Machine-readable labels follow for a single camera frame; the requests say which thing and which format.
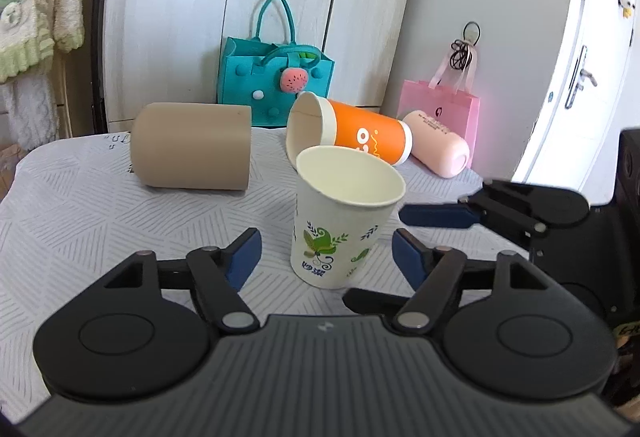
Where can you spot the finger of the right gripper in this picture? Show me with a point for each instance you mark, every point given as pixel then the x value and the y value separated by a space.
pixel 371 303
pixel 507 208

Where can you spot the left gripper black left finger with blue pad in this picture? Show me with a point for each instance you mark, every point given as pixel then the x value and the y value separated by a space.
pixel 213 277

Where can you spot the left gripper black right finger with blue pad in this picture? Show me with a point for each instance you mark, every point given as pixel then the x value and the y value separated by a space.
pixel 456 295

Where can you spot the white paper cup green pattern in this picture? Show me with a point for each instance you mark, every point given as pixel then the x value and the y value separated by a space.
pixel 344 198

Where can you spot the pink plastic cup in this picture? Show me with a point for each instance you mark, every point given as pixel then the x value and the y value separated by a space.
pixel 437 147

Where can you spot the tan cylindrical cup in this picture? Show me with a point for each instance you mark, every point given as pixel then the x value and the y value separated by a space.
pixel 192 146

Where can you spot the orange paper cup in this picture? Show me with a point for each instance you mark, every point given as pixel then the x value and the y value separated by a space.
pixel 314 120

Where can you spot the pink gift bag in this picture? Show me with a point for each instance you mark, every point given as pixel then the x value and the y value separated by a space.
pixel 447 96

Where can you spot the white patterned tablecloth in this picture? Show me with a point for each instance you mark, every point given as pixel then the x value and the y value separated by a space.
pixel 75 210

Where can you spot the black clothes rack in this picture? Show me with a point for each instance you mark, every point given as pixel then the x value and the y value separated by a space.
pixel 96 56

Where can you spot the teal felt handbag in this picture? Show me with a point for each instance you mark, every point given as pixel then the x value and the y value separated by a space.
pixel 268 77

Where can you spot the white door with handle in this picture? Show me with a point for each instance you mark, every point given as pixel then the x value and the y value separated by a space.
pixel 582 95

